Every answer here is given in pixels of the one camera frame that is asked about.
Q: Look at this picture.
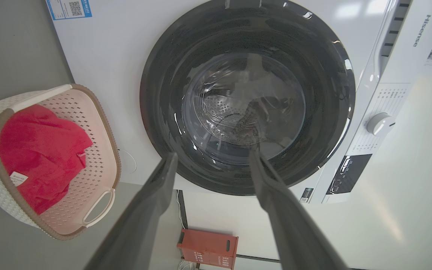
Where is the red garment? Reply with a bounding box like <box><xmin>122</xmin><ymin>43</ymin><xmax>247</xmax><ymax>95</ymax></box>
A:
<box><xmin>0</xmin><ymin>104</ymin><xmax>93</xmax><ymax>215</ymax></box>

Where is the white garment tag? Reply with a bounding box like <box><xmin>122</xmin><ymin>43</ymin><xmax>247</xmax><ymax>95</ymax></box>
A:
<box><xmin>9</xmin><ymin>171</ymin><xmax>29</xmax><ymax>187</ymax></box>

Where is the round dark glass washer door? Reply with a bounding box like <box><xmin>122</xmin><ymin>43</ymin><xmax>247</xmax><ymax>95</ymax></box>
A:
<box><xmin>140</xmin><ymin>0</ymin><xmax>356</xmax><ymax>196</ymax></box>

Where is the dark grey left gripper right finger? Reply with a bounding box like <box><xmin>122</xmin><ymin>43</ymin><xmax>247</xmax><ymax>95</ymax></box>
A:
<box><xmin>250</xmin><ymin>150</ymin><xmax>348</xmax><ymax>270</ymax></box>

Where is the red plastic box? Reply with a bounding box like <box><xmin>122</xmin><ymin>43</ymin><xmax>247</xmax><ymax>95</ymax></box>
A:
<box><xmin>177</xmin><ymin>229</ymin><xmax>239</xmax><ymax>270</ymax></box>

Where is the black washer display panel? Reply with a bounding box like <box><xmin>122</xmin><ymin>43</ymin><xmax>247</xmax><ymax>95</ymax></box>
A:
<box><xmin>325</xmin><ymin>154</ymin><xmax>373</xmax><ymax>195</ymax></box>

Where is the white front-load washing machine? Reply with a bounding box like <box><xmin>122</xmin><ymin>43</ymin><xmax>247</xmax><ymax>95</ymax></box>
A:
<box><xmin>45</xmin><ymin>0</ymin><xmax>432</xmax><ymax>205</ymax></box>

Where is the white perforated laundry basket brown rim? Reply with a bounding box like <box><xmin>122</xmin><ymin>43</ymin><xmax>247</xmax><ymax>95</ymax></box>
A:
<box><xmin>0</xmin><ymin>84</ymin><xmax>122</xmax><ymax>240</ymax></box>

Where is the blue energy label sticker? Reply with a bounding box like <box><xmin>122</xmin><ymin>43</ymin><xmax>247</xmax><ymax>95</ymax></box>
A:
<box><xmin>46</xmin><ymin>0</ymin><xmax>92</xmax><ymax>21</ymax></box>

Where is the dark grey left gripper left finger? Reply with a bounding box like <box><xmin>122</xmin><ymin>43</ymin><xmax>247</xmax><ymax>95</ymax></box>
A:
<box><xmin>85</xmin><ymin>152</ymin><xmax>178</xmax><ymax>270</ymax></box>

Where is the round white filter cover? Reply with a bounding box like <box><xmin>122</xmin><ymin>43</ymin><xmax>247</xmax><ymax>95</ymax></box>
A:
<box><xmin>118</xmin><ymin>149</ymin><xmax>138</xmax><ymax>174</ymax></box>

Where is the small black washer sticker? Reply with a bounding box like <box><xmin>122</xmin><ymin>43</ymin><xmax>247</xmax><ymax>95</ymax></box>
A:
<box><xmin>300</xmin><ymin>187</ymin><xmax>315</xmax><ymax>203</ymax></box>

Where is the white floor cable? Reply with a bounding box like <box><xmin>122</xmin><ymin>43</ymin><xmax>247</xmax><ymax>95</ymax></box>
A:
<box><xmin>176</xmin><ymin>189</ymin><xmax>186</xmax><ymax>230</ymax></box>

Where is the white round control knob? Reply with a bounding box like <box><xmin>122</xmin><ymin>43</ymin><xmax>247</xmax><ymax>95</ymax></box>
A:
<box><xmin>366</xmin><ymin>112</ymin><xmax>396</xmax><ymax>135</ymax></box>

